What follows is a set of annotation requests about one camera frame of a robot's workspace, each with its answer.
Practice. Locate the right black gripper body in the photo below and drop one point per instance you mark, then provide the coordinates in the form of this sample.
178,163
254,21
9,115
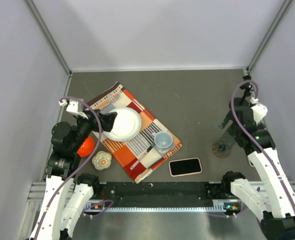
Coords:
233,130

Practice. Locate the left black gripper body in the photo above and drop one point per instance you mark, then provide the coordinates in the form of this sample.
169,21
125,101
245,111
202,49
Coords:
84,126

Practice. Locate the grey phone stand wooden base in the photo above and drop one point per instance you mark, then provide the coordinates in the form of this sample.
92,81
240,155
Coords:
223,147

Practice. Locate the pink case smartphone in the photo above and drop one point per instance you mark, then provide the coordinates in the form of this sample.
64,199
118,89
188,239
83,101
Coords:
185,167

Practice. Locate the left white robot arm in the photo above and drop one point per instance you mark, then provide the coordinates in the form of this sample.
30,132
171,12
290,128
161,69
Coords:
65,196

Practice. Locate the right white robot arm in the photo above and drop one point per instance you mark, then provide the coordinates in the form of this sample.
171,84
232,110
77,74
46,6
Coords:
275,212

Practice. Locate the black round base clamp stand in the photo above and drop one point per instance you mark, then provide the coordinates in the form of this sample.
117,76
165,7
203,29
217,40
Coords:
247,87

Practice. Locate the orange bowl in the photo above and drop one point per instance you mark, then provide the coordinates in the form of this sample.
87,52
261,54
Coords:
86,148

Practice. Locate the crocheted pastel coaster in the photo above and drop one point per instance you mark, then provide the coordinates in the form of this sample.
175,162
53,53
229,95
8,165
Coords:
102,160

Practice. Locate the orange patterned cloth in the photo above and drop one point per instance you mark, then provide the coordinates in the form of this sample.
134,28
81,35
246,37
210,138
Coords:
127,152

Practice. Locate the light blue mug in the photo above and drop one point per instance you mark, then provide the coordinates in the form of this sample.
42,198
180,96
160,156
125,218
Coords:
162,141

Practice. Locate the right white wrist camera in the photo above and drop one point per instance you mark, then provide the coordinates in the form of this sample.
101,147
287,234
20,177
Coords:
259,110

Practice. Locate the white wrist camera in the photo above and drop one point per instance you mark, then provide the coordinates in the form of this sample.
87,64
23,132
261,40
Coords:
73,107
259,110

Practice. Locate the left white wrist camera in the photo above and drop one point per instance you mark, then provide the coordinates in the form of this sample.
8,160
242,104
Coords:
73,107

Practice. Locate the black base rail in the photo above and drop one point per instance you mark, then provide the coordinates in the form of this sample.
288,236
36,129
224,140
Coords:
157,194

